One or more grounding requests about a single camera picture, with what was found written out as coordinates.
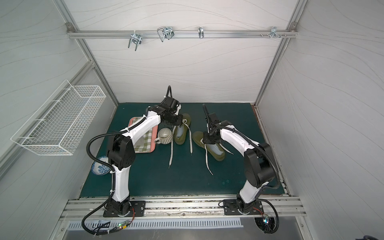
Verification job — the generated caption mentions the pink tray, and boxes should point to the pink tray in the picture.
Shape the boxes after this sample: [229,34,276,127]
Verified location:
[127,115,161,154]

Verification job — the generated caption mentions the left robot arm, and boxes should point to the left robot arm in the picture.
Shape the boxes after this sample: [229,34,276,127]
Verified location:
[107,97,182,207]

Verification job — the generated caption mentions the metal bracket right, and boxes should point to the metal bracket right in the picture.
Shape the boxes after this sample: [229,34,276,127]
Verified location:
[260,27,287,39]

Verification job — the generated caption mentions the small metal clip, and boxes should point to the small metal clip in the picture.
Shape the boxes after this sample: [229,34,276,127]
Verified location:
[198,27,204,39]

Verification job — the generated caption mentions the aluminium crossbar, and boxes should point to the aluminium crossbar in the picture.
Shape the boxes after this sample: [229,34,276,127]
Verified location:
[68,29,299,39]

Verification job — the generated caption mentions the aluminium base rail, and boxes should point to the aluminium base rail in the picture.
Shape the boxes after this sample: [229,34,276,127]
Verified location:
[60,195,307,221]

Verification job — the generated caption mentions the green checkered cloth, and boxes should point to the green checkered cloth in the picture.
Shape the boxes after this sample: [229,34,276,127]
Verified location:
[134,126,158,154]

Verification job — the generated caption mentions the metal U-bolt clamp left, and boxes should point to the metal U-bolt clamp left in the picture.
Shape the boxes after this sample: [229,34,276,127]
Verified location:
[128,32,142,51]

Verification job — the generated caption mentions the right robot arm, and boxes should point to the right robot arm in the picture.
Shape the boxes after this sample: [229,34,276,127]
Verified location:
[201,104,281,214]

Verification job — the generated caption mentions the white vent strip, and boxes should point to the white vent strip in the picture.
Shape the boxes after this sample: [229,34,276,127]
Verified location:
[67,218,244,231]

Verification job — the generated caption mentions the olive shoe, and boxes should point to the olive shoe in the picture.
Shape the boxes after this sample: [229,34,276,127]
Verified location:
[168,113,194,167]
[192,131,233,175]

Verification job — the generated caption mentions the ribbed ceramic cup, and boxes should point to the ribbed ceramic cup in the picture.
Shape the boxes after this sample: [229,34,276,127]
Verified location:
[155,128,173,145]

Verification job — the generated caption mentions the blue white patterned bowl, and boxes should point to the blue white patterned bowl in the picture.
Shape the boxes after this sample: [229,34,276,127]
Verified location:
[91,161,111,176]

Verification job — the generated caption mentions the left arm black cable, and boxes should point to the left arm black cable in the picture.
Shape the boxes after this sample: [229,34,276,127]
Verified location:
[86,115,148,173]

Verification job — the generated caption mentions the light blue insole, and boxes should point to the light blue insole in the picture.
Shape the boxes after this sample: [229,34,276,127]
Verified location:
[175,125,187,140]
[208,144,225,156]

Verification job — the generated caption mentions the metal hook clamp middle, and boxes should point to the metal hook clamp middle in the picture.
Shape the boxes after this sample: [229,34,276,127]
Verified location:
[157,27,175,42]

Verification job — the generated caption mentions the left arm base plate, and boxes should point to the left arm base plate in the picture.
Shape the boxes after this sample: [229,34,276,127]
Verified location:
[103,200,146,218]

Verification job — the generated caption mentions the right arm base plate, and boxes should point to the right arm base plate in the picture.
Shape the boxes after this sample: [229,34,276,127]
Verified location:
[218,199,264,216]

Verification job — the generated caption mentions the white wire basket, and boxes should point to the white wire basket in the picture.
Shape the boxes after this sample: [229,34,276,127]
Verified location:
[11,80,106,156]

